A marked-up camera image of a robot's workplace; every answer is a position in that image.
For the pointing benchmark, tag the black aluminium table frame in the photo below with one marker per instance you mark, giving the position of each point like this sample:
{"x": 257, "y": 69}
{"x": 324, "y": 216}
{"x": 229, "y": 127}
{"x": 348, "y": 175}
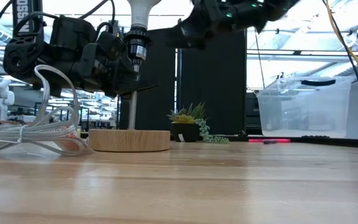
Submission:
{"x": 322, "y": 141}

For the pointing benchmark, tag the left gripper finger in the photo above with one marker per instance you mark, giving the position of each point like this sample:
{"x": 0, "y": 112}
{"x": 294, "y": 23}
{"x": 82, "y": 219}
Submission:
{"x": 129, "y": 84}

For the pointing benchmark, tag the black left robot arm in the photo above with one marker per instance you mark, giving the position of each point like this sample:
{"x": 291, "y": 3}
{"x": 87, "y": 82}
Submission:
{"x": 70, "y": 46}

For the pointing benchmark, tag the clear plastic storage bin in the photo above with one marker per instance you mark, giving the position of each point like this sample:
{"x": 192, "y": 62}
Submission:
{"x": 303, "y": 112}

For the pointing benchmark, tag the lamp with round wooden base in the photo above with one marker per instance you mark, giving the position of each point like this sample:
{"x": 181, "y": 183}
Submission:
{"x": 129, "y": 140}

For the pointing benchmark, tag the potted succulent plant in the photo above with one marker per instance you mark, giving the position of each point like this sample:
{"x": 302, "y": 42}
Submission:
{"x": 186, "y": 127}

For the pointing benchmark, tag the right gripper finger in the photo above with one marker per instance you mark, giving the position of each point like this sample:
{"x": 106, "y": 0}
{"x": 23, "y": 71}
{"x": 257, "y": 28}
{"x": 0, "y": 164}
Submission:
{"x": 188, "y": 39}

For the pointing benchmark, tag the black room divider panel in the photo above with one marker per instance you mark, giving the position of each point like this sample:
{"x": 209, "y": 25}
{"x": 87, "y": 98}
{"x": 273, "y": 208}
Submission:
{"x": 213, "y": 87}

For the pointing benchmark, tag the pink pen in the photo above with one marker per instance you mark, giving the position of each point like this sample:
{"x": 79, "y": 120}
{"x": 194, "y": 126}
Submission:
{"x": 256, "y": 140}

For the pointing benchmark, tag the dark purple pen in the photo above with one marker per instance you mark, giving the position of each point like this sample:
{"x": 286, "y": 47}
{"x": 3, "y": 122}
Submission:
{"x": 270, "y": 142}

